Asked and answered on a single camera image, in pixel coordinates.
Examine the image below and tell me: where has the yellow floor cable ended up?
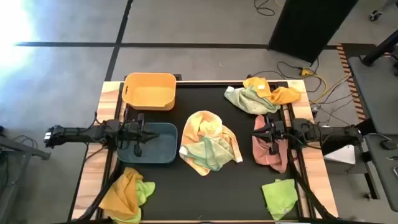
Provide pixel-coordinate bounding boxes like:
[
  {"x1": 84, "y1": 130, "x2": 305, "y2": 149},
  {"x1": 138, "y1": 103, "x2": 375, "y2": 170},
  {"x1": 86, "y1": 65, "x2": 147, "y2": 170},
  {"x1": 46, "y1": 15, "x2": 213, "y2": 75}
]
[{"x1": 306, "y1": 70, "x2": 354, "y2": 105}]

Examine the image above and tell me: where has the lime green microfiber towel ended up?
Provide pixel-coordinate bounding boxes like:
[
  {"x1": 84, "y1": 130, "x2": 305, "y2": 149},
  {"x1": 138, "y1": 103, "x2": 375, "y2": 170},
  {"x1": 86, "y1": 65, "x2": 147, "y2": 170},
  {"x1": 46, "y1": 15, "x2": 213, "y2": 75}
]
[
  {"x1": 113, "y1": 179, "x2": 156, "y2": 224},
  {"x1": 261, "y1": 179, "x2": 299, "y2": 221}
]

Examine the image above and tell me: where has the grey floor platform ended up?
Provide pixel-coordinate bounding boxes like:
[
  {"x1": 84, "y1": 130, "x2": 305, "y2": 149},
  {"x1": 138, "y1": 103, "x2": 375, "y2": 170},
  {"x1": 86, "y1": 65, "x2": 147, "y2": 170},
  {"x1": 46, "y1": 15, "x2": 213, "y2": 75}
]
[{"x1": 348, "y1": 55, "x2": 398, "y2": 135}]

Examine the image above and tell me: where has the orange plastic basket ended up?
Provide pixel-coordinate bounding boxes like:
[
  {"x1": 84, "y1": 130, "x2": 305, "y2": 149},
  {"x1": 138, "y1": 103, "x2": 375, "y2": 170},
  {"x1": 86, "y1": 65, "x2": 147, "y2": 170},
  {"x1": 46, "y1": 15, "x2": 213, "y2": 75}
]
[{"x1": 121, "y1": 72, "x2": 177, "y2": 111}]

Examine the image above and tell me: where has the black slanted stand beam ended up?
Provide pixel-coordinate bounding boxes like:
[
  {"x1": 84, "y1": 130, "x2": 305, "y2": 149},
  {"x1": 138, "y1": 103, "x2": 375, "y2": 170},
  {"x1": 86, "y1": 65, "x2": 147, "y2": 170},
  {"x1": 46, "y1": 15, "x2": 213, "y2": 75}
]
[{"x1": 361, "y1": 29, "x2": 398, "y2": 67}]

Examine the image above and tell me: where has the grey desk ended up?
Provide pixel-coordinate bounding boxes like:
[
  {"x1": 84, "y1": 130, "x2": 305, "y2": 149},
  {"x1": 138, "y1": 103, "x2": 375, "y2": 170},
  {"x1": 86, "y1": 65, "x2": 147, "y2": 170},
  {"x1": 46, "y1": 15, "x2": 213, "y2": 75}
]
[{"x1": 363, "y1": 133, "x2": 398, "y2": 213}]

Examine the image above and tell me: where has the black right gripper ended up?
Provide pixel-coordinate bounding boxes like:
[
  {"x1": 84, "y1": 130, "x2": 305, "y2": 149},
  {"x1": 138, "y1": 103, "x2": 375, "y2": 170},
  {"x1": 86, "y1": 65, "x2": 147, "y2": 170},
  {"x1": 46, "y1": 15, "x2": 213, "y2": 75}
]
[{"x1": 252, "y1": 114, "x2": 286, "y2": 156}]

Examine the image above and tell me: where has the light orange microfiber towel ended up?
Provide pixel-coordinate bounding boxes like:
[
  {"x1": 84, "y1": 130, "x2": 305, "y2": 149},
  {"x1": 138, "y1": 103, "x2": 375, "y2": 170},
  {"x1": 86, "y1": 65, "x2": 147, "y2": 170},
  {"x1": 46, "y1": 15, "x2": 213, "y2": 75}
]
[{"x1": 179, "y1": 110, "x2": 244, "y2": 177}]

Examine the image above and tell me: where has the pink microfiber towel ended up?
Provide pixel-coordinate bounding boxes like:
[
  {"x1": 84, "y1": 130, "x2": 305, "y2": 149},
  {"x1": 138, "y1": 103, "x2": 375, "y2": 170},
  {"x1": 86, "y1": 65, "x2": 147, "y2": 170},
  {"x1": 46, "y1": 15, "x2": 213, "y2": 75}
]
[{"x1": 251, "y1": 114, "x2": 289, "y2": 174}]

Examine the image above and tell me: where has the striped hazard tape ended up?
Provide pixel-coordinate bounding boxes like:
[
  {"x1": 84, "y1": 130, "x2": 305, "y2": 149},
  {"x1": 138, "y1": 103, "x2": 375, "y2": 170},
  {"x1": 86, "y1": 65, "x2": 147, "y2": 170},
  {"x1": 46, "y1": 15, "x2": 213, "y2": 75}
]
[{"x1": 337, "y1": 43, "x2": 367, "y2": 122}]

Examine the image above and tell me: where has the pale green microfiber towel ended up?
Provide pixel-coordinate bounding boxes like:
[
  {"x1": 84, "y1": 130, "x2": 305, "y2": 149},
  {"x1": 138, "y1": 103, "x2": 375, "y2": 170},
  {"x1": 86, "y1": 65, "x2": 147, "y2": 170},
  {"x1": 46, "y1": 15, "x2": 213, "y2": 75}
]
[
  {"x1": 223, "y1": 86, "x2": 280, "y2": 115},
  {"x1": 183, "y1": 136, "x2": 233, "y2": 172}
]

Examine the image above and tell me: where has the orange towel with white label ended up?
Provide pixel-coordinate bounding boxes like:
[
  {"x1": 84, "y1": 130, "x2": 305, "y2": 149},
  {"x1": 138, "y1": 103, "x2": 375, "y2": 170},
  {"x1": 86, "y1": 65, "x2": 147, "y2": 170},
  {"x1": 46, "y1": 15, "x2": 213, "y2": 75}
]
[{"x1": 243, "y1": 77, "x2": 274, "y2": 99}]

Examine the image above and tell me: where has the dark orange microfiber towel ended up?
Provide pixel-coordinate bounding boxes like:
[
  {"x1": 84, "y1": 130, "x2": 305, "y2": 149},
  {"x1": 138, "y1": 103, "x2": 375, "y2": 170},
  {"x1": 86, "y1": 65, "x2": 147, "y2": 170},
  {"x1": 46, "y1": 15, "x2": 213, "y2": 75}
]
[
  {"x1": 98, "y1": 167, "x2": 144, "y2": 222},
  {"x1": 269, "y1": 86, "x2": 302, "y2": 106}
]

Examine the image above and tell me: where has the black computer mouse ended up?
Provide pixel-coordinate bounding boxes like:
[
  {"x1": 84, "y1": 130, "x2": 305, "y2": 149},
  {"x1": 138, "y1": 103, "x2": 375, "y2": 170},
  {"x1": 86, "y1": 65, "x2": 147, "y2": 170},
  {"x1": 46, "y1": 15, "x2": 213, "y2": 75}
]
[{"x1": 381, "y1": 139, "x2": 397, "y2": 151}]

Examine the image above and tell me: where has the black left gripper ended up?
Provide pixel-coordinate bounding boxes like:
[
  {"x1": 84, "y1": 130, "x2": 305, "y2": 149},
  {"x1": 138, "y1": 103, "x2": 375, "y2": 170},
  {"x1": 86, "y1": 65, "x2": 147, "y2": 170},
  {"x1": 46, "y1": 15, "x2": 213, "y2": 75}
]
[{"x1": 124, "y1": 112, "x2": 161, "y2": 158}]

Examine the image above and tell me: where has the white paper sheet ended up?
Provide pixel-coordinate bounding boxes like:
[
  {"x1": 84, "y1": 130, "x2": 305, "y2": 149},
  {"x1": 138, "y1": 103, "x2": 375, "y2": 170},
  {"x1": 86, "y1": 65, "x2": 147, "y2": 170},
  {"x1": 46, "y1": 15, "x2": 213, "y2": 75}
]
[{"x1": 323, "y1": 144, "x2": 356, "y2": 165}]

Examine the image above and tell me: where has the black looped floor cable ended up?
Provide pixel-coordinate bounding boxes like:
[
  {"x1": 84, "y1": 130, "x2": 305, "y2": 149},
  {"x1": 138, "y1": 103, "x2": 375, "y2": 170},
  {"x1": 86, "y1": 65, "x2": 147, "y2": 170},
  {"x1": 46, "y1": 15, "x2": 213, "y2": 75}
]
[{"x1": 253, "y1": 0, "x2": 277, "y2": 17}]

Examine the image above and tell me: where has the black partition panel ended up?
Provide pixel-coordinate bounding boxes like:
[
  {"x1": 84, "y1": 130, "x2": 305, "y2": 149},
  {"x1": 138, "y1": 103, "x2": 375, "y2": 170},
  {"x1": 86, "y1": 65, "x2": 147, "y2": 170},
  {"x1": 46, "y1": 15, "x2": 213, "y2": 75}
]
[{"x1": 269, "y1": 0, "x2": 360, "y2": 65}]

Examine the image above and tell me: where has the grey metal stand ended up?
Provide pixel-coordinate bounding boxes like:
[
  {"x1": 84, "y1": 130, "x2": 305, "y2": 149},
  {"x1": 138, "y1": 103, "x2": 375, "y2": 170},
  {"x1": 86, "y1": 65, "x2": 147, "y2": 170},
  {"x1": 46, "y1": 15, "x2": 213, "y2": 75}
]
[{"x1": 0, "y1": 126, "x2": 51, "y2": 161}]

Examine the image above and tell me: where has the black caster wheel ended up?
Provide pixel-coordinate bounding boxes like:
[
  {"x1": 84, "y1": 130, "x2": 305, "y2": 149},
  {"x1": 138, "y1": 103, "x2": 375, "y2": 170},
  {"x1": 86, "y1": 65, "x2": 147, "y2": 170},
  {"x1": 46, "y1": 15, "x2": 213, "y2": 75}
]
[{"x1": 369, "y1": 9, "x2": 384, "y2": 22}]

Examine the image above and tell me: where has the teal plastic basket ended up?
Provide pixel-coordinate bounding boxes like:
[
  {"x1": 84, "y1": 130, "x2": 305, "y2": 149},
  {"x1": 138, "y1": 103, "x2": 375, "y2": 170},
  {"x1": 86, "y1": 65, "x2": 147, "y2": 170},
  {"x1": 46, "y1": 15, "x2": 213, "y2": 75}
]
[{"x1": 116, "y1": 121, "x2": 178, "y2": 165}]

